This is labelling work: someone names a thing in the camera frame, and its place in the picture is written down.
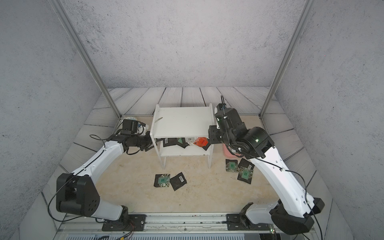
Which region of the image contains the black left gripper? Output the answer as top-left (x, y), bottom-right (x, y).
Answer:
top-left (131, 130), bottom-right (164, 151)

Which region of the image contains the black barcode bag shelf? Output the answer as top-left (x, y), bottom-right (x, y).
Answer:
top-left (163, 138), bottom-right (179, 147)

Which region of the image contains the red tea bag shelf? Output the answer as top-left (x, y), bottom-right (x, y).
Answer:
top-left (194, 137), bottom-right (211, 151)

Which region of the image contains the green label tea bag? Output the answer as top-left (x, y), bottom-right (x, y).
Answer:
top-left (226, 159), bottom-right (239, 173)
top-left (154, 174), bottom-right (170, 188)

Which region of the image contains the green tea bag under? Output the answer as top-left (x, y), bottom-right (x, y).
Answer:
top-left (237, 167), bottom-right (254, 184)

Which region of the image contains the black barcode tea bag top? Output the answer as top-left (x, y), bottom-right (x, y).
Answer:
top-left (170, 173), bottom-right (187, 191)

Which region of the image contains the black barcode tea bag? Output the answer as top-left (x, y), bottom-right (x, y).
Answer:
top-left (170, 173), bottom-right (187, 191)
top-left (238, 159), bottom-right (255, 170)

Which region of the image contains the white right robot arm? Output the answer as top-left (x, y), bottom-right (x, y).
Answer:
top-left (209, 126), bottom-right (325, 235)

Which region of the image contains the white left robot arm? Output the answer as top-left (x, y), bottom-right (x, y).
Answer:
top-left (56, 132), bottom-right (153, 221)

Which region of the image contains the white two-tier shelf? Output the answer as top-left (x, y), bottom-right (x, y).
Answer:
top-left (150, 104), bottom-right (215, 168)

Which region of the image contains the white tea bag lower shelf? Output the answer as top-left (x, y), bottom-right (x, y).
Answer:
top-left (185, 138), bottom-right (197, 146)

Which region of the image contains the pink tray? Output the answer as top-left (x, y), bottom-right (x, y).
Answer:
top-left (222, 144), bottom-right (239, 160)

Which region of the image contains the small patterned bowl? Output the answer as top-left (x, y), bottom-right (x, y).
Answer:
top-left (124, 117), bottom-right (138, 121)

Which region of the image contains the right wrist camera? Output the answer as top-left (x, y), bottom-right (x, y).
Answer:
top-left (215, 104), bottom-right (248, 132)

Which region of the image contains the metal base rail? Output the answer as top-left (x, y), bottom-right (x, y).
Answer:
top-left (56, 211), bottom-right (319, 240)

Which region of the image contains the left metal frame post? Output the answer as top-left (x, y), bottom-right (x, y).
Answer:
top-left (49, 0), bottom-right (122, 119)

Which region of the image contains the metal frame post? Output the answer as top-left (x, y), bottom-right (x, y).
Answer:
top-left (259, 0), bottom-right (316, 119)
top-left (49, 0), bottom-right (122, 119)

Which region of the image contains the right metal frame post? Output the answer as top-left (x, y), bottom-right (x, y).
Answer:
top-left (259, 0), bottom-right (316, 119)

